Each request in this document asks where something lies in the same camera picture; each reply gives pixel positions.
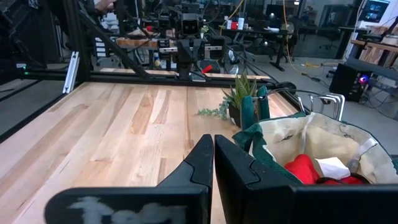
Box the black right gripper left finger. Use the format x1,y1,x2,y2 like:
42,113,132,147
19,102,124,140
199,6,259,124
44,133,215,224

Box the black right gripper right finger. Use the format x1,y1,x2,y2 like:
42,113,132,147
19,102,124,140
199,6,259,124
214,133,398,224

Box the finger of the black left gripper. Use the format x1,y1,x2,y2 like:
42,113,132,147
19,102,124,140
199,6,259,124
190,39,206,78
177,39,192,79

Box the black glove red cuff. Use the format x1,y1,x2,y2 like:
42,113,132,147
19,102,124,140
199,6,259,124
284,153,371,187

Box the green pruning shears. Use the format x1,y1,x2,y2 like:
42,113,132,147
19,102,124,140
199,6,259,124
240,85,271,131

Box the beige green gardening bag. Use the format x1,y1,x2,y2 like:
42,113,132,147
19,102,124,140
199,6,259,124
232,111,398,187

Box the small wooden-handled hand rake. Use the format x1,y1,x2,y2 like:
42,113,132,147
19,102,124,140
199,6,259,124
297,92,346,123

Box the black office desk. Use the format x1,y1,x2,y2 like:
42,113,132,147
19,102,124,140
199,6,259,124
221,27,295,72

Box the potted succulent plant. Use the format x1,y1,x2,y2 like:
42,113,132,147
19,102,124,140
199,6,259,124
197,73,259,128

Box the person's hand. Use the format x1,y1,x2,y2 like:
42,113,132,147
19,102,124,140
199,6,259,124
94,0,116,13

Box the silver aluminium bar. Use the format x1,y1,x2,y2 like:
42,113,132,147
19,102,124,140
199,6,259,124
62,51,80,95

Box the black computer tower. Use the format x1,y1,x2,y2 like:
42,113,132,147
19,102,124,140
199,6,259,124
328,63,371,103

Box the wooden workbench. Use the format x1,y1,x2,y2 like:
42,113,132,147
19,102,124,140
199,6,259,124
351,26,398,75

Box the computer monitor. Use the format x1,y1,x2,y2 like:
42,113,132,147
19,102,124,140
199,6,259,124
360,0,391,23

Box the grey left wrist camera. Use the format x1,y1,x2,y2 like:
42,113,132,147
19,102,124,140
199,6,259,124
180,12,200,37

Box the long yellow cable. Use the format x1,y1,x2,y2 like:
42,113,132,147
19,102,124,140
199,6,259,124
281,0,330,78

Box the black aluminium rig frame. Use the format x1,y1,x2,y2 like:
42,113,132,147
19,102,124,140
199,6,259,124
0,0,299,144

